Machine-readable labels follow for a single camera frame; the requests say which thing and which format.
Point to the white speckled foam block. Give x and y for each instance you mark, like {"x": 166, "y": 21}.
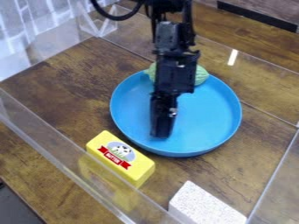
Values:
{"x": 194, "y": 206}

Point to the clear acrylic corner bracket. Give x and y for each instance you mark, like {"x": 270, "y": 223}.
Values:
{"x": 99, "y": 23}

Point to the clear acrylic enclosure wall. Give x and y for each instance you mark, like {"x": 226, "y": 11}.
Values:
{"x": 55, "y": 107}

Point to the yellow butter block toy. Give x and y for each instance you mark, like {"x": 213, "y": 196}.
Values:
{"x": 122, "y": 158}

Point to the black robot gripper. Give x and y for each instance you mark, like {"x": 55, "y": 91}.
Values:
{"x": 177, "y": 60}

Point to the green bitter gourd toy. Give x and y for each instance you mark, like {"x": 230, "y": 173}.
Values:
{"x": 201, "y": 76}

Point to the black baseboard strip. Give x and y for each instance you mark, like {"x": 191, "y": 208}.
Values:
{"x": 280, "y": 23}

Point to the blue round tray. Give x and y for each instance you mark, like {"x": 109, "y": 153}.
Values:
{"x": 207, "y": 121}

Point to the white sheer curtain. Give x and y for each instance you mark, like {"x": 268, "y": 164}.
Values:
{"x": 37, "y": 29}

